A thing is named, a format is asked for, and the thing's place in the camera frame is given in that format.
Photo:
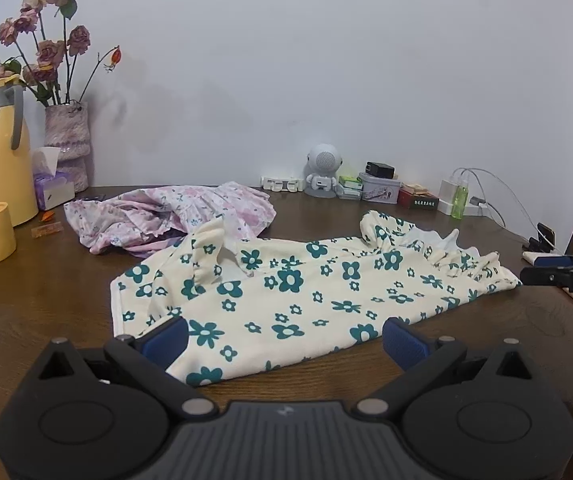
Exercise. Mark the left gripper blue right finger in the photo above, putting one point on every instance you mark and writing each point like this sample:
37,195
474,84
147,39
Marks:
403,345

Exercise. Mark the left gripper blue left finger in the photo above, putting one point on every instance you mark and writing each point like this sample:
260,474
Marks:
166,343

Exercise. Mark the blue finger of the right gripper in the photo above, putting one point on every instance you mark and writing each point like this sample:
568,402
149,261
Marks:
550,261

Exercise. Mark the cream green-flower garment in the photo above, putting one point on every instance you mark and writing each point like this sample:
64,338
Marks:
256,305

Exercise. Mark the black phone clip stand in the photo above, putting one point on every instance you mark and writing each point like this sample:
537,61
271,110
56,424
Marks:
544,242

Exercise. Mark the green spray bottle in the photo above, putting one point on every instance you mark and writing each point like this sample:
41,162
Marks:
460,198

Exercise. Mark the pink floral garment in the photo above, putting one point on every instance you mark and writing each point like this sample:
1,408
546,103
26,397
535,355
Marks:
149,219

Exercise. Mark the white charger block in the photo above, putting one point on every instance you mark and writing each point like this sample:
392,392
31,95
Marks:
448,194

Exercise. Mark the red black box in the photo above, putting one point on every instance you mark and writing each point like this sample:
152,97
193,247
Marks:
416,197

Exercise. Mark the green white small boxes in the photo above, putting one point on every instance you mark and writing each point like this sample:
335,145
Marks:
349,188

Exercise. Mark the small black box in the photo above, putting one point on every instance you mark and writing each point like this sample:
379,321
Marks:
380,170

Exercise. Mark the purple tissue box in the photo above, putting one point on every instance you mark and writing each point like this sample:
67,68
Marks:
53,188

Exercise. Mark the white robot figurine speaker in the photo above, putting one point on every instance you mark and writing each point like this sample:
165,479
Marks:
323,161

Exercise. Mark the white power strip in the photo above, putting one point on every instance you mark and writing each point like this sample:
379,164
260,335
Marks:
278,185

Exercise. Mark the yellow thermos jug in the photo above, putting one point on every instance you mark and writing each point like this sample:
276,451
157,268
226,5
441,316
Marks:
16,181

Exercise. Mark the pink fuzzy vase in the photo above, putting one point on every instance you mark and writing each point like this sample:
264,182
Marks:
67,128

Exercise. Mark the dried rose bouquet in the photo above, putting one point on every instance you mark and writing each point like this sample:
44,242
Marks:
48,50

